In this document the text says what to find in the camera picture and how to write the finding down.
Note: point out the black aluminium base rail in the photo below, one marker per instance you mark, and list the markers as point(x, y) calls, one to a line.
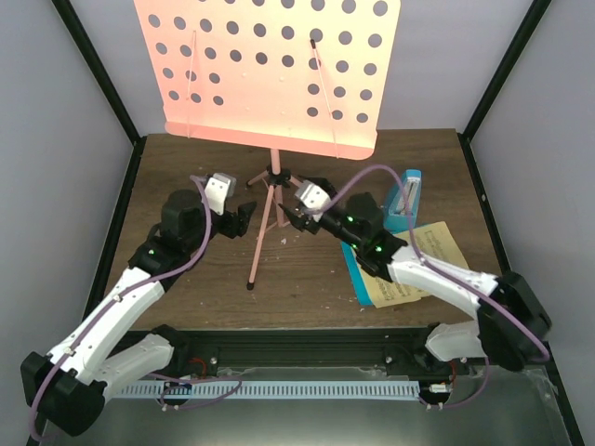
point(397, 351)

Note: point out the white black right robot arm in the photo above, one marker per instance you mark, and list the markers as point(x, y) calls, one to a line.
point(508, 325)

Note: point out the teal paper strip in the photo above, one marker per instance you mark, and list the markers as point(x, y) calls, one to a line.
point(364, 285)

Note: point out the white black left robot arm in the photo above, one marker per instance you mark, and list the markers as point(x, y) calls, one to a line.
point(71, 384)

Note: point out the clear plastic metronome cover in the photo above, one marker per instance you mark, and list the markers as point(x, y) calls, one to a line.
point(411, 187)

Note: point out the pink music stand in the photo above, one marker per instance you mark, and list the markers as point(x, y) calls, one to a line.
point(300, 76)

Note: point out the black right frame post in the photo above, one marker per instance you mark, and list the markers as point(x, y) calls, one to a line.
point(530, 21)

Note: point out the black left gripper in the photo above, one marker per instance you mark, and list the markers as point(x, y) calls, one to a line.
point(236, 226)

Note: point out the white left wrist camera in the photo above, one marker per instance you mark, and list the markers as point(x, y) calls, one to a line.
point(219, 187)

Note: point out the light blue slotted cable duct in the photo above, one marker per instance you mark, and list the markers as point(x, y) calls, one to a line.
point(273, 390)

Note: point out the black frame post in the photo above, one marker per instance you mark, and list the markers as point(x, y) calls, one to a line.
point(80, 37)
point(530, 21)

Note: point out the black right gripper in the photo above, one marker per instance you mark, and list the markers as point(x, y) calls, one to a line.
point(300, 224)

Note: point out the black left frame post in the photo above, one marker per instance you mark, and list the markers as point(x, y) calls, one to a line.
point(80, 37)

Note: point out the blue metronome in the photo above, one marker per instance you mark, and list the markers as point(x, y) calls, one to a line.
point(394, 221)

